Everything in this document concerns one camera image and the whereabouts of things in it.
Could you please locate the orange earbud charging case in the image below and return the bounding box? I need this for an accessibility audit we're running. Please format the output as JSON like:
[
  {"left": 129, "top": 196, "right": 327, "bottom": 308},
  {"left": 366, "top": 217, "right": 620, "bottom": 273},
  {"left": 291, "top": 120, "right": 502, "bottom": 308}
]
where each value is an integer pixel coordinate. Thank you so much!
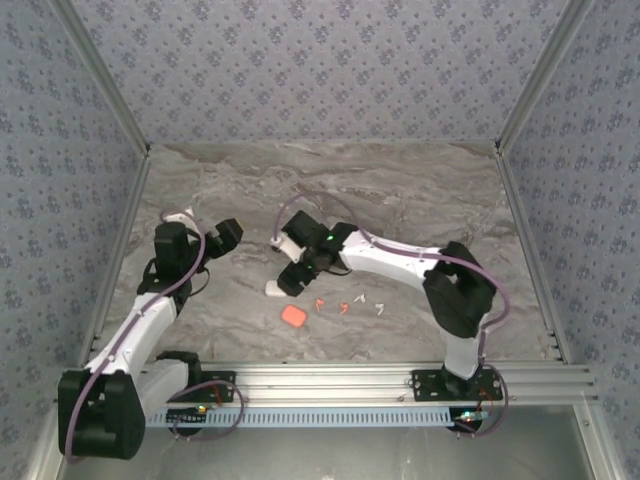
[{"left": 281, "top": 305, "right": 308, "bottom": 329}]

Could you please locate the wide aluminium mounting beam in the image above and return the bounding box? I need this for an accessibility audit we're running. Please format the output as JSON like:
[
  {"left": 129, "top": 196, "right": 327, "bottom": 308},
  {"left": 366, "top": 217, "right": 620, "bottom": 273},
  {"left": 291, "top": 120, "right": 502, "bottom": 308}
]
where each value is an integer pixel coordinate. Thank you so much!
[{"left": 53, "top": 362, "right": 600, "bottom": 405}]

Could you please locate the small black controller board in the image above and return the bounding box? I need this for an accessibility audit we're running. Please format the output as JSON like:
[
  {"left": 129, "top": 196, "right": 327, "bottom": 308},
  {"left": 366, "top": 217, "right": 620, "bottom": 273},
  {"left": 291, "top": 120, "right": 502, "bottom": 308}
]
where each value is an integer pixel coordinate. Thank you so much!
[
  {"left": 166, "top": 406, "right": 209, "bottom": 434},
  {"left": 452, "top": 407, "right": 490, "bottom": 434}
]

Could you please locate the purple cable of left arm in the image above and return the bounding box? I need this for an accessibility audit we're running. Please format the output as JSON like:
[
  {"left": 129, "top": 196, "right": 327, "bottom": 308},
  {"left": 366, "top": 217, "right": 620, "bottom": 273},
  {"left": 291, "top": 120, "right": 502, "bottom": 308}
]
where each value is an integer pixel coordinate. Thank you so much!
[{"left": 63, "top": 208, "right": 246, "bottom": 464}]

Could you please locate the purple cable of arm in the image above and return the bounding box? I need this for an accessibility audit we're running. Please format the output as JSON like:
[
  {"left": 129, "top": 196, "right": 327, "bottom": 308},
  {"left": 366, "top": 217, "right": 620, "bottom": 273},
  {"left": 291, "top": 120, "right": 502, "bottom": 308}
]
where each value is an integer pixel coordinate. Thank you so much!
[
  {"left": 63, "top": 208, "right": 246, "bottom": 464},
  {"left": 272, "top": 189, "right": 512, "bottom": 440}
]

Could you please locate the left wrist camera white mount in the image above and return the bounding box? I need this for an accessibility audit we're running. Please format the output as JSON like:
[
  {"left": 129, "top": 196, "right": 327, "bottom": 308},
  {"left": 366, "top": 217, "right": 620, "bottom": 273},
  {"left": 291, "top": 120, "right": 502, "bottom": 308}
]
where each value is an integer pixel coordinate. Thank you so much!
[{"left": 160, "top": 205, "right": 199, "bottom": 229}]

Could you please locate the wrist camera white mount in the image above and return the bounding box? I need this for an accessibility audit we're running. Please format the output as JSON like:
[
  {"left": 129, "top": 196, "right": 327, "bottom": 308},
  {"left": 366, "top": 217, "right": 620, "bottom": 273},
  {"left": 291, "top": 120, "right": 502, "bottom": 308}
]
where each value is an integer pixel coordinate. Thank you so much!
[
  {"left": 269, "top": 233, "right": 305, "bottom": 262},
  {"left": 160, "top": 205, "right": 199, "bottom": 229}
]

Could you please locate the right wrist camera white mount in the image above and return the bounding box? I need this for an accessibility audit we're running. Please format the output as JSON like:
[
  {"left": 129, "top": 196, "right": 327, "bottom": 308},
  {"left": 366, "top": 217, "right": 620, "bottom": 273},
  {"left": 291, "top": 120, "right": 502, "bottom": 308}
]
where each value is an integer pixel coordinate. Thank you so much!
[{"left": 269, "top": 233, "right": 305, "bottom": 262}]

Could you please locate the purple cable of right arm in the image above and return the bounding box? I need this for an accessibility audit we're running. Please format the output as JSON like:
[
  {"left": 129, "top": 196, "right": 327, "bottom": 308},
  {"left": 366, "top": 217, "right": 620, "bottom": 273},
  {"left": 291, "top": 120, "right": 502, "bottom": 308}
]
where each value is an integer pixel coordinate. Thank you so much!
[{"left": 272, "top": 189, "right": 512, "bottom": 440}]

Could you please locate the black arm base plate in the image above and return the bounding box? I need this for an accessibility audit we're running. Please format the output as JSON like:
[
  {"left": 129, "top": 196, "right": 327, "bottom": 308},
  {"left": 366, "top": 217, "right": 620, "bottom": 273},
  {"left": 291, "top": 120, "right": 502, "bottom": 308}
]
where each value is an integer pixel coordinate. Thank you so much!
[
  {"left": 164, "top": 371, "right": 238, "bottom": 404},
  {"left": 410, "top": 369, "right": 504, "bottom": 402}
]

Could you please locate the pale blue slotted cable duct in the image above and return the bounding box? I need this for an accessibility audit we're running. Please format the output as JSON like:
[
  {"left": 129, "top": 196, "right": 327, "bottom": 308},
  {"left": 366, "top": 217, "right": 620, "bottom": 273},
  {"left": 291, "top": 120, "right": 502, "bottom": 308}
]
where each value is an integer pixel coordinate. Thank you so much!
[{"left": 144, "top": 405, "right": 464, "bottom": 430}]

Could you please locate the aluminium corner post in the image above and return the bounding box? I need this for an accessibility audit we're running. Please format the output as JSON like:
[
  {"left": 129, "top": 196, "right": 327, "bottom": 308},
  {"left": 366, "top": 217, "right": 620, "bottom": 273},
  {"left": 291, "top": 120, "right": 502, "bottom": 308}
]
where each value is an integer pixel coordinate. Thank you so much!
[
  {"left": 493, "top": 0, "right": 600, "bottom": 154},
  {"left": 48, "top": 0, "right": 153, "bottom": 156}
]

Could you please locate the aluminium lower frame rail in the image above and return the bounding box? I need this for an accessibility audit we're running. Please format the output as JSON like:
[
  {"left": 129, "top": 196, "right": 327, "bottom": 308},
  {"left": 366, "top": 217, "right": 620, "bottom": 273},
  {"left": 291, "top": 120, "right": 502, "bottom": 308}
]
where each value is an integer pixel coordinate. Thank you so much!
[
  {"left": 23, "top": 407, "right": 69, "bottom": 480},
  {"left": 572, "top": 403, "right": 624, "bottom": 480}
]

